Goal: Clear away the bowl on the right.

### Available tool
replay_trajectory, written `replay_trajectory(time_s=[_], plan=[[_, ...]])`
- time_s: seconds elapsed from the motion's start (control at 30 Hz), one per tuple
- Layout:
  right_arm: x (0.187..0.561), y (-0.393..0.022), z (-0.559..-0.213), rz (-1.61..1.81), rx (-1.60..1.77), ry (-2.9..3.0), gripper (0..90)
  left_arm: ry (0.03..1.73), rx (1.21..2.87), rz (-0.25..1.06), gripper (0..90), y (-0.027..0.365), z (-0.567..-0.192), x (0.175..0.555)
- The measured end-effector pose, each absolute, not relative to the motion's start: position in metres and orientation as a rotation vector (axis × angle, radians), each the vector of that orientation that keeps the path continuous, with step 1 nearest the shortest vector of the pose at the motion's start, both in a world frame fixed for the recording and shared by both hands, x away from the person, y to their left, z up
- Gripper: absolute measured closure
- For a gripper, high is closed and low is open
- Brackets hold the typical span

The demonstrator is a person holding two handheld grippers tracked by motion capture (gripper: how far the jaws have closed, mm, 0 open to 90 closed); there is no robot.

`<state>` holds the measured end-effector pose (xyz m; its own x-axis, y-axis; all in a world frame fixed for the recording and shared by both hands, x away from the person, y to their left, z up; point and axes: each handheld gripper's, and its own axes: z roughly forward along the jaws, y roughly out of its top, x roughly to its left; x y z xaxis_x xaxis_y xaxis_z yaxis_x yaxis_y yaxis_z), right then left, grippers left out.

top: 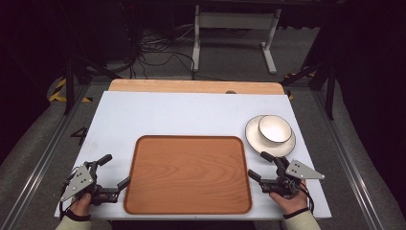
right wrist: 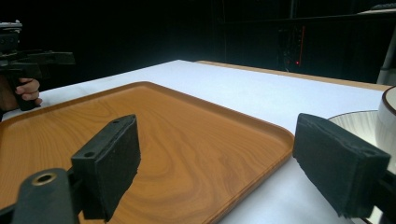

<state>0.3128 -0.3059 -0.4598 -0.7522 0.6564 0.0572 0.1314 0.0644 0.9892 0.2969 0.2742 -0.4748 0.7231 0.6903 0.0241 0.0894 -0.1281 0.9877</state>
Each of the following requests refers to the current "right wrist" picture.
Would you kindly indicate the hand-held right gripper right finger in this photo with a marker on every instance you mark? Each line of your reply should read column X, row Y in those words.
column 336, row 161

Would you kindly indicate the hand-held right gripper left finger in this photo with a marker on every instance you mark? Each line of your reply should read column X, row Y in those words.
column 106, row 168

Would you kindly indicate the white plate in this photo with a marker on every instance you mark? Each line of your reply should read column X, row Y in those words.
column 358, row 127

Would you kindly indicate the white cup with dark rim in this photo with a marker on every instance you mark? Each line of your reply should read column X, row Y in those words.
column 387, row 124

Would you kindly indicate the wooden tray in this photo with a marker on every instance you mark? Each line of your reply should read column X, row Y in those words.
column 186, row 149

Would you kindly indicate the grey metal stand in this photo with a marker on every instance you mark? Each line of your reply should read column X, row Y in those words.
column 387, row 59

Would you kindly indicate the dark equipment with red light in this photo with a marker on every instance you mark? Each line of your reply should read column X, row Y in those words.
column 291, row 46

